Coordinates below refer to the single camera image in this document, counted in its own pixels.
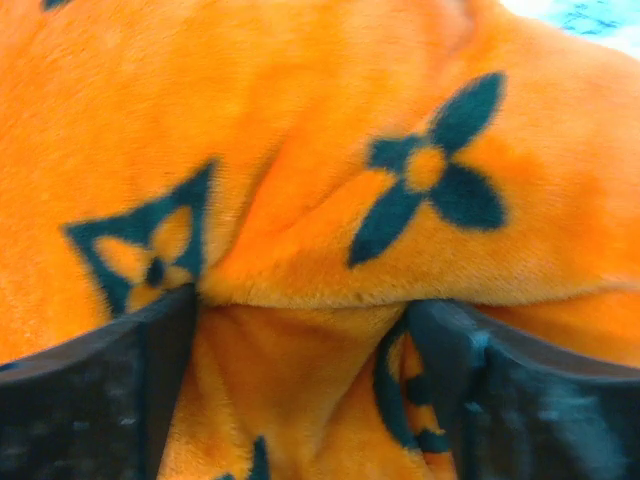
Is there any orange patterned pillowcase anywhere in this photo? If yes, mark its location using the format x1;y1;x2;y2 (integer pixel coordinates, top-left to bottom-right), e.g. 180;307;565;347
1;1;639;479

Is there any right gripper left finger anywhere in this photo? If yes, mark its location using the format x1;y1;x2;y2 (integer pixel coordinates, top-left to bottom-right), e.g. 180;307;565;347
1;285;197;480

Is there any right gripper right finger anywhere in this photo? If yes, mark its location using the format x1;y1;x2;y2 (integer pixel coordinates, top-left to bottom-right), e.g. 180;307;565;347
407;300;639;480

